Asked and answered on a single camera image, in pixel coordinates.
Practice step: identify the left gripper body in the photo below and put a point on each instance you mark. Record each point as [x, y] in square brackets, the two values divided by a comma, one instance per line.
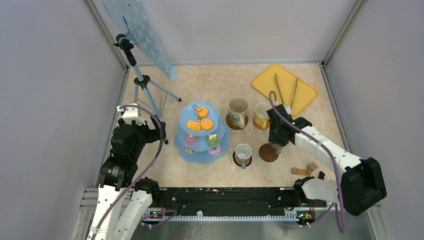
[152, 135]

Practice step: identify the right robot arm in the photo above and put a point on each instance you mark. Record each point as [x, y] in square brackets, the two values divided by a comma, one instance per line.
[359, 182]

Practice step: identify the square orange biscuit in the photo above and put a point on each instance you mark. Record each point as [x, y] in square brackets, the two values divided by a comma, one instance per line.
[193, 125]

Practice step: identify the yellow serving tray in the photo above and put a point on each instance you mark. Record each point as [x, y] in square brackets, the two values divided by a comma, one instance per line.
[264, 83]

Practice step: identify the small wooden block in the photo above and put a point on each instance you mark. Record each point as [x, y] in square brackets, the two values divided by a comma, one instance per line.
[304, 171]

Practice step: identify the grey ceramic cup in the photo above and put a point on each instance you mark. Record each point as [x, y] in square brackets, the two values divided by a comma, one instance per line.
[243, 151]

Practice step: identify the beige ceramic mug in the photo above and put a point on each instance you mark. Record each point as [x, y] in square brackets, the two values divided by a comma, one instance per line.
[238, 107]

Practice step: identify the light brown round coaster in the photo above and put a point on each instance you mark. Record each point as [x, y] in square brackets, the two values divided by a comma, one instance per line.
[261, 123]

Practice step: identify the dark brown round coaster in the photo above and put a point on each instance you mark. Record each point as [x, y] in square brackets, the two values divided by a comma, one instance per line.
[230, 121]

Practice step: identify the orange round biscuit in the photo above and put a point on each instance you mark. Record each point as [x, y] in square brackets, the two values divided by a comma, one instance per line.
[206, 124]
[201, 111]

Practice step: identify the yellow ceramic mug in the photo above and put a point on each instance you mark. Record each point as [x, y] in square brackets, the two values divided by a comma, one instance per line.
[261, 110]

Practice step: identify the metal serving tongs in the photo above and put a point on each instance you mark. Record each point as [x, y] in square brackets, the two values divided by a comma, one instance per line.
[279, 91]

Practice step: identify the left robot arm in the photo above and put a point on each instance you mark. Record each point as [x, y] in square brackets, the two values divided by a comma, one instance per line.
[123, 197]

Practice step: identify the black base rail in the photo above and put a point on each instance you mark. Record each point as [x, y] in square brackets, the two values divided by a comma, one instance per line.
[233, 201]

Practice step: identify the blue three-tier cake stand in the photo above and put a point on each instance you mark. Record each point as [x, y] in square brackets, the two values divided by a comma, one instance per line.
[219, 127]

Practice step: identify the pink frosted donut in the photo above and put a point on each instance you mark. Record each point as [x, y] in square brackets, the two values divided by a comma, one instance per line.
[215, 151]

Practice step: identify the orange smiley coaster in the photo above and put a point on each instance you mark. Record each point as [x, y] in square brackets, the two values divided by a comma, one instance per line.
[242, 164]

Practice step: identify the blue tripod stand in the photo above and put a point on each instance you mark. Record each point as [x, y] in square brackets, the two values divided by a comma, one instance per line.
[142, 81]

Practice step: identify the blue perforated board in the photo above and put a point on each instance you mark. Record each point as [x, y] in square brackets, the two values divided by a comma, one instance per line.
[131, 18]

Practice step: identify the green cupcake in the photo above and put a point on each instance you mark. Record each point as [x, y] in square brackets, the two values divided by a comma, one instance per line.
[212, 140]

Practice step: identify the white sprinkled donut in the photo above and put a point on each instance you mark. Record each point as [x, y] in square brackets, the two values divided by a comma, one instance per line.
[188, 150]

